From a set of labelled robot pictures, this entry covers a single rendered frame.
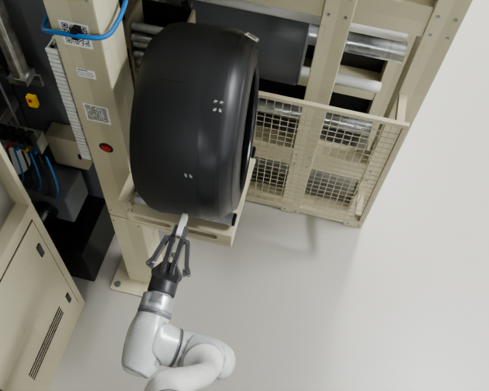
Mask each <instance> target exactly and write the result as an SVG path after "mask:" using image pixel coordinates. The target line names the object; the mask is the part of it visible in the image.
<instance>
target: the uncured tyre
mask: <svg viewBox="0 0 489 391"><path fill-rule="evenodd" d="M245 34H246V32H245V31H243V30H240V29H237V28H232V27H225V26H212V25H206V24H199V23H192V22H174V23H170V24H168V25H167V26H166V27H165V28H164V29H162V30H161V31H160V32H159V33H157V34H156V35H155V36H154V37H153V38H152V39H151V41H150V42H149V44H148V45H147V48H146V50H145V52H144V56H143V58H142V61H141V63H140V68H139V71H138V74H137V80H136V84H135V89H134V97H133V103H132V109H131V117H130V169H131V174H132V179H133V182H134V187H135V189H136V190H137V193H138V194H139V195H140V197H141V198H142V199H143V200H144V201H145V202H146V204H147V205H148V206H149V207H150V208H152V209H155V210H157V211H158V212H161V213H171V214H177V215H182V213H187V214H188V216H193V217H199V218H204V219H210V220H216V219H222V218H224V217H225V216H227V215H229V214H230V213H232V212H233V211H235V210H236V209H237V207H238V205H239V202H240V200H241V195H242V192H243V190H244V187H245V182H246V178H247V174H248V166H249V161H250V157H251V148H252V142H253V136H254V131H255V119H256V112H257V104H258V86H259V57H258V45H257V44H256V43H255V41H254V40H253V39H251V38H250V37H248V36H246V35H245ZM157 78H162V79H168V80H175V81H184V83H181V82H175V81H163V80H157ZM213 98H219V99H225V103H224V113H223V115H221V114H216V113H211V109H212V104H213ZM183 171H187V172H194V181H193V180H188V179H182V172H183Z"/></svg>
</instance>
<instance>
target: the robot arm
mask: <svg viewBox="0 0 489 391"><path fill-rule="evenodd" d="M187 220H188V214H187V213H182V216H181V219H180V221H179V225H177V224H176V225H175V226H174V229H173V231H172V234H171V235H164V237H163V239H162V240H161V242H160V244H159V245H158V247H157V249H156V250H155V252H154V253H153V255H152V256H151V258H149V259H148V260H147V261H146V265H147V267H149V268H150V269H151V280H150V282H149V285H148V288H147V291H146V292H144V294H143V296H142V299H141V301H140V305H139V307H138V309H137V313H136V316H135V317H134V318H133V320H132V321H131V323H130V326H129V329H128V331H127V335H126V338H125V341H124V345H123V353H122V366H123V370H124V371H125V372H126V373H128V374H130V375H133V376H136V377H139V378H143V379H148V378H150V377H151V376H153V374H155V373H156V371H157V370H158V367H159V365H163V366H167V367H170V368H172V369H168V370H164V371H162V372H159V373H158V374H156V375H154V376H153V377H152V378H151V379H150V380H149V382H148V383H147V385H146V387H145V389H144V391H197V390H198V389H202V388H204V387H206V386H208V385H210V384H211V383H212V382H213V381H220V380H223V379H226V378H227V377H228V376H229V375H230V374H231V373H232V372H233V371H234V367H235V363H236V358H235V355H234V351H233V350H232V349H231V348H230V347H229V346H228V345H227V344H225V343H224V342H222V341H221V340H218V339H216V338H215V337H211V336H208V335H205V334H201V333H199V332H195V331H192V330H184V329H181V328H178V327H176V326H174V325H172V324H170V319H171V318H172V312H173V309H174V306H175V300H174V299H173V298H174V297H175V293H176V289H177V287H178V284H179V282H180V281H181V280H182V278H184V277H186V276H188V277H190V276H191V271H190V269H189V259H190V242H189V240H186V235H187V232H188V227H186V223H187ZM176 238H177V239H179V243H178V246H177V249H176V252H175V256H174V258H173V260H172V262H169V260H170V257H171V255H172V250H173V247H174V245H175V240H176ZM167 243H168V247H167V250H166V252H165V256H164V258H163V261H162V262H160V263H159V264H158V265H156V266H155V262H156V261H157V260H158V258H159V256H160V255H161V253H162V252H163V250H164V248H165V246H166V244H167ZM184 245H185V246H186V248H185V264H184V266H185V268H184V269H183V270H182V274H181V272H180V270H179V267H178V264H179V259H180V256H181V253H182V249H183V246H184Z"/></svg>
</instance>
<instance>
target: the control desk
mask: <svg viewBox="0 0 489 391"><path fill-rule="evenodd" d="M84 305H85V301H84V300H83V298H82V296H81V294H80V292H79V291H78V288H77V286H76V285H75V283H74V281H73V279H72V277H71V275H70V273H69V272H68V270H67V268H66V266H65V264H64V262H63V261H62V259H61V256H60V255H59V253H58V251H57V249H56V247H55V246H54V243H53V241H52V240H51V238H50V236H49V234H48V232H47V230H46V228H45V226H44V225H43V223H42V221H41V219H40V217H39V215H38V213H37V211H36V210H35V208H34V206H33V204H32V203H31V199H30V198H29V196H28V194H27V192H26V190H25V188H24V186H23V184H22V182H21V181H20V179H19V176H18V175H17V174H16V171H15V169H14V167H13V166H12V163H11V161H10V160H9V158H8V156H7V154H6V152H5V150H4V148H3V147H2V145H1V143H0V391H48V390H49V388H50V385H51V383H52V381H53V379H54V376H55V373H56V371H57V368H58V366H59V364H60V362H61V359H62V357H63V355H64V352H65V349H66V347H67V346H68V342H69V340H70V338H71V335H72V333H73V331H74V328H75V325H76V323H77V322H78V318H79V316H80V314H81V312H82V309H83V306H84Z"/></svg>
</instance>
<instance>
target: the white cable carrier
mask: <svg viewBox="0 0 489 391"><path fill-rule="evenodd" d="M53 42H54V43H53ZM52 43H53V44H52ZM54 47H55V48H54ZM45 51H46V52H47V56H48V59H49V61H50V65H51V68H52V70H53V73H54V77H55V78H56V82H57V86H58V89H59V91H60V94H61V98H62V101H63V103H64V106H65V109H66V112H67V114H68V119H69V120H70V123H71V127H72V130H73V133H74V135H75V139H76V142H77V145H78V149H79V150H80V152H81V157H82V158H84V159H88V160H91V159H92V156H91V153H90V150H89V147H88V143H87V140H86V138H85V133H84V130H83V128H82V123H81V120H80V118H79V115H78V110H77V108H76V105H75V101H74V98H73V95H72V93H71V88H70V85H69V83H68V78H67V75H66V73H65V70H64V65H63V63H62V60H61V56H60V53H59V50H58V48H57V43H56V40H55V38H54V36H52V39H51V41H50V42H49V43H48V45H47V47H45Z"/></svg>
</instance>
